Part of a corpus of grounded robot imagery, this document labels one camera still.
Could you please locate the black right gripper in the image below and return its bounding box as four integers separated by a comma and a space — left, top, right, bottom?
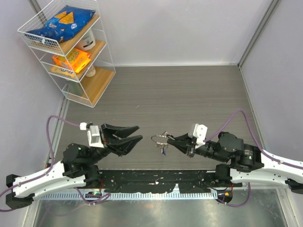
167, 132, 228, 163

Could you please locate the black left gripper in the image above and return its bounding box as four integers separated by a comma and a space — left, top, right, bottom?
86, 123, 144, 166

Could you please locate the bunch of silver keys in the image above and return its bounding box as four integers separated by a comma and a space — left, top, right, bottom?
156, 142, 169, 153

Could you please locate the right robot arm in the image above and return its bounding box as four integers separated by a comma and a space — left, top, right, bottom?
167, 132, 303, 194

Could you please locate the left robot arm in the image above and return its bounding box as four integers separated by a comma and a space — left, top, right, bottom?
5, 122, 143, 210

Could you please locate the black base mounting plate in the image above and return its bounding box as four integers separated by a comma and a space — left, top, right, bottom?
83, 170, 242, 194

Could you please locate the white paper cup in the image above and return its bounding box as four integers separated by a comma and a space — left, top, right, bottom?
85, 65, 96, 78

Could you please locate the orange snack box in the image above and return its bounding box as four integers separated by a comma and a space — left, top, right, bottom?
52, 48, 91, 73

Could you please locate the yellow blue snack box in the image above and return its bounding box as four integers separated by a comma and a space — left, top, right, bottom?
51, 66, 74, 78

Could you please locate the white jar with label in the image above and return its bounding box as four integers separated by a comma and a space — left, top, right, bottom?
76, 29, 96, 51

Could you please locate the blue chips bag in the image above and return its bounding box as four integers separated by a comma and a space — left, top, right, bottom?
25, 6, 96, 43

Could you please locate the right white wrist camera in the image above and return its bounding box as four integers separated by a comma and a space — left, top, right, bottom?
188, 123, 208, 148

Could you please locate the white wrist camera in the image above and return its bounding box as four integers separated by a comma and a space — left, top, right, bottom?
87, 125, 104, 148
188, 123, 208, 148

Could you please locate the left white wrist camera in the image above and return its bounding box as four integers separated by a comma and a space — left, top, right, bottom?
87, 125, 104, 148

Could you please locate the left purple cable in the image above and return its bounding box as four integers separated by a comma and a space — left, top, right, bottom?
0, 115, 112, 211

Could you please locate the white slotted cable duct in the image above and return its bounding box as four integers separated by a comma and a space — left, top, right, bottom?
41, 190, 217, 201

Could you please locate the white wire shelf rack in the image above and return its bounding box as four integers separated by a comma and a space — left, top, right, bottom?
18, 0, 116, 108

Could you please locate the aluminium corner frame post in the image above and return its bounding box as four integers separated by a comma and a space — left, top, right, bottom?
237, 0, 281, 69

